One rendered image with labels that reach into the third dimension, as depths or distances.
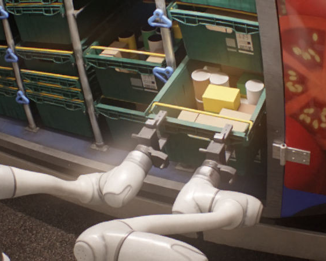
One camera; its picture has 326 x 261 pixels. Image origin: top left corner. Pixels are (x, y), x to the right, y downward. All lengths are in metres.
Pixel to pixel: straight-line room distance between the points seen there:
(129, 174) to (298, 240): 0.97
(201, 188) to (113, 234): 0.57
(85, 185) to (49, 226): 1.49
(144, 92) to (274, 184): 0.70
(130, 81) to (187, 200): 0.87
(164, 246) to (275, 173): 1.08
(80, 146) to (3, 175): 1.31
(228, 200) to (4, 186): 0.68
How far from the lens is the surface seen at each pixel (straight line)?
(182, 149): 2.25
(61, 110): 2.92
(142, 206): 2.81
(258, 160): 2.52
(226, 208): 1.74
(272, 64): 1.97
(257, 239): 2.66
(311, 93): 1.98
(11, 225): 3.58
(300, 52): 1.90
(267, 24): 1.89
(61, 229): 3.44
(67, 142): 2.97
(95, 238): 1.33
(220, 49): 2.25
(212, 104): 2.25
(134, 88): 2.57
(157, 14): 2.21
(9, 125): 3.24
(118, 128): 2.77
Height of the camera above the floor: 2.46
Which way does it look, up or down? 38 degrees down
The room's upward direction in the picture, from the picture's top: 11 degrees counter-clockwise
